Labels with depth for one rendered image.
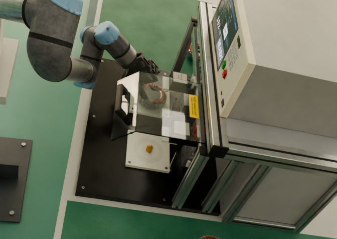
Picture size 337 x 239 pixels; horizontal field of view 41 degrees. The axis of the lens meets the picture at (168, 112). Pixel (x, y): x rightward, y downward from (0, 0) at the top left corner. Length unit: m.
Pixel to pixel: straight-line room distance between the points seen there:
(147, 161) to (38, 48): 0.56
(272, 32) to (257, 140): 0.30
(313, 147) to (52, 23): 0.79
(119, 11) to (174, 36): 0.28
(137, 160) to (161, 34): 0.76
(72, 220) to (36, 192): 0.94
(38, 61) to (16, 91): 1.54
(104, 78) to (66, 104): 0.95
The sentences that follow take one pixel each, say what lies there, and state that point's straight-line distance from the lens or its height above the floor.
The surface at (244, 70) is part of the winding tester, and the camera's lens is 1.15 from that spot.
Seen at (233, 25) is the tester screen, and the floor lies 1.28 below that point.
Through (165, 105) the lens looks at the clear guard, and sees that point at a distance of 1.29.
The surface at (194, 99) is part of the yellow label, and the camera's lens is 1.35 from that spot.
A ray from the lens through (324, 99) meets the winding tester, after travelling 1.27.
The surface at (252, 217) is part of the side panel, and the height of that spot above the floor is 0.79.
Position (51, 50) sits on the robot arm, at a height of 1.20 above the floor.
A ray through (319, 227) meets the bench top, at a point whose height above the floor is 0.75.
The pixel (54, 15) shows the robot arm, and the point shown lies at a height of 1.26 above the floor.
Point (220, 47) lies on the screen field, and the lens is 1.39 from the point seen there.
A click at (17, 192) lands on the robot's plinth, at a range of 2.29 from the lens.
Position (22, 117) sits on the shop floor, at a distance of 2.59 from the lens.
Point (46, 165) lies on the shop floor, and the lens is 2.40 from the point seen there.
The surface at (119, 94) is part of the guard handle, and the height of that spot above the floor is 1.06.
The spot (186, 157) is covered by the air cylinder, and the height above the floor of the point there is 0.82.
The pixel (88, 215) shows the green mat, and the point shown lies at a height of 0.75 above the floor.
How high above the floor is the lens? 1.96
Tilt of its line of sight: 45 degrees down
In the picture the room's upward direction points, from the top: 22 degrees clockwise
